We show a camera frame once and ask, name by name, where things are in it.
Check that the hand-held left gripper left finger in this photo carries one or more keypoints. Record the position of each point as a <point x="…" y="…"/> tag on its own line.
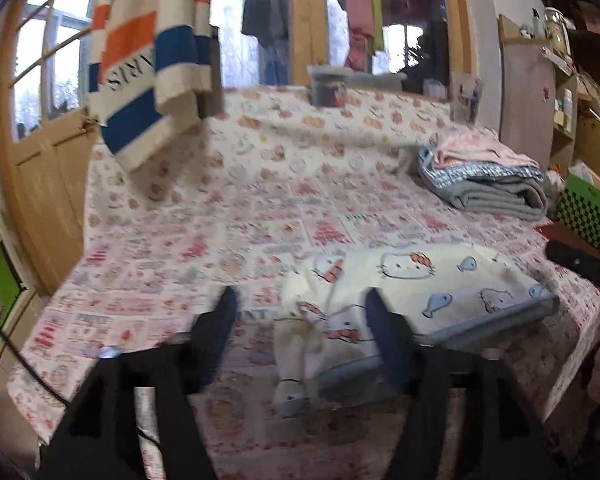
<point x="220" y="330"/>

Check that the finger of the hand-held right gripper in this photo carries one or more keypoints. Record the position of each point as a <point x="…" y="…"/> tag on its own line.
<point x="580" y="265"/>

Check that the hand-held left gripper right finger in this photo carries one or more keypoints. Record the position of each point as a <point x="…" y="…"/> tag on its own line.
<point x="382" y="335"/>

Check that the cream cat-print pants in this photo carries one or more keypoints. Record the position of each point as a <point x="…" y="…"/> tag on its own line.
<point x="430" y="280"/>

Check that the green checkered box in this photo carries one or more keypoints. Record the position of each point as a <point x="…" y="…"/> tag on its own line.
<point x="587" y="210"/>

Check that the patchwork printed bedsheet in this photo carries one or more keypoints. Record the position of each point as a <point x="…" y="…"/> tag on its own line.
<point x="180" y="260"/>

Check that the grey folded blanket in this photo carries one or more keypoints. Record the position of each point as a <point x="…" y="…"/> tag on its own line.
<point x="500" y="200"/>

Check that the stack of folded clothes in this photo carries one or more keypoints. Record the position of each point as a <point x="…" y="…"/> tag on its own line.
<point x="460" y="175"/>

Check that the pink folded garment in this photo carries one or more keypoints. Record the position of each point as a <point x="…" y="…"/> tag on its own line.
<point x="475" y="150"/>

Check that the wooden cabinet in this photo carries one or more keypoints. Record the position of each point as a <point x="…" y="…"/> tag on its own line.
<point x="525" y="90"/>

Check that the printed card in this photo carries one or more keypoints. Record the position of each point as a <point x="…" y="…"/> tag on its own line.
<point x="466" y="97"/>

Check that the bear-print cloth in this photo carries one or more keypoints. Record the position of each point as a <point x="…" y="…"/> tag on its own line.
<point x="305" y="145"/>

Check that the wooden glazed door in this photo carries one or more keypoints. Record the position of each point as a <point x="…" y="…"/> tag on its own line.
<point x="50" y="175"/>

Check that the glass jar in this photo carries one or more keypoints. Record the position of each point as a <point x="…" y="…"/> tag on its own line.
<point x="557" y="32"/>

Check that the clear plastic box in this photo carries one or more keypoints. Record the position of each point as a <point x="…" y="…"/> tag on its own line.
<point x="380" y="81"/>

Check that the grey lidded container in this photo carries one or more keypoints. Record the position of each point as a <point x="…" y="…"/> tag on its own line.
<point x="327" y="87"/>

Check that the striped orange blue sweater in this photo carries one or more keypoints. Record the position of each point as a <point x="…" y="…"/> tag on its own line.
<point x="150" y="60"/>

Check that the pink hanging garment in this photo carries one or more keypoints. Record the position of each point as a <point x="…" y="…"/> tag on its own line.
<point x="359" y="20"/>

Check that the dark hanging garment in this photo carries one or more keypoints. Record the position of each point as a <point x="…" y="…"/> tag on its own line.
<point x="267" y="10"/>

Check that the wooden window frame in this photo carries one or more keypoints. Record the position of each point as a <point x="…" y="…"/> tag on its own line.
<point x="307" y="15"/>

